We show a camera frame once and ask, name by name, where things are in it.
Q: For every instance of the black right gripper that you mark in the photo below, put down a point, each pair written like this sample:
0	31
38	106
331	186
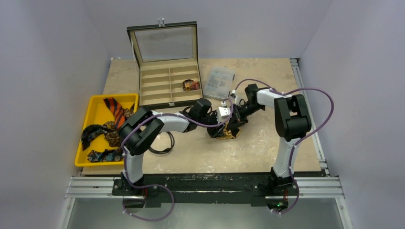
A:
236	118

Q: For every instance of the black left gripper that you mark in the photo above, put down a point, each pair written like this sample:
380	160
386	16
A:
216	131

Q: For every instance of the cream insect print tie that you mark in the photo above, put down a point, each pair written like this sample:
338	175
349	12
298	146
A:
230	134

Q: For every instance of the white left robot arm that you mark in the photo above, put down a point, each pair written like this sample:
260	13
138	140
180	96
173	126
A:
139	132

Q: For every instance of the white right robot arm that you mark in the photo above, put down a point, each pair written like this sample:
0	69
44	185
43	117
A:
292	123

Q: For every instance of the clear plastic organiser box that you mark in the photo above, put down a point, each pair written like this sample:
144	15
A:
219	82

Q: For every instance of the rolled colourful tie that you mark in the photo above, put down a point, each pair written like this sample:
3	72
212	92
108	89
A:
190	85

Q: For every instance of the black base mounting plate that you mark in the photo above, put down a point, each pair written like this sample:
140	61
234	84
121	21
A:
258	189

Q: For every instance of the black compartment tie box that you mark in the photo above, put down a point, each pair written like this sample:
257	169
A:
166	55

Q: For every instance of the grey floral tie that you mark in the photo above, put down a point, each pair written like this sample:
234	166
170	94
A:
126	112

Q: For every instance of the orange navy striped tie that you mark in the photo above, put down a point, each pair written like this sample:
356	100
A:
117	111

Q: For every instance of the dark patterned tie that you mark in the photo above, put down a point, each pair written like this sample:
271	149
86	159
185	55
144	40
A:
92	132

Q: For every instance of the yellow plastic bin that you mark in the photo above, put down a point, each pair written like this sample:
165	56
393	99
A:
98	113

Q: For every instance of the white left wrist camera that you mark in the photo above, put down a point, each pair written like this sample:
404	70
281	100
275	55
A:
223	112

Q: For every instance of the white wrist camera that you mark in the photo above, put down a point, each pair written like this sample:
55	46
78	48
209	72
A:
235	97
223	112

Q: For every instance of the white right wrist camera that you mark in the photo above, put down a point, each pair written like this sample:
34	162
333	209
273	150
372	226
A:
235	97

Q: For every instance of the aluminium frame rail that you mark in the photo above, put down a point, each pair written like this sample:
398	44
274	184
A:
89	203

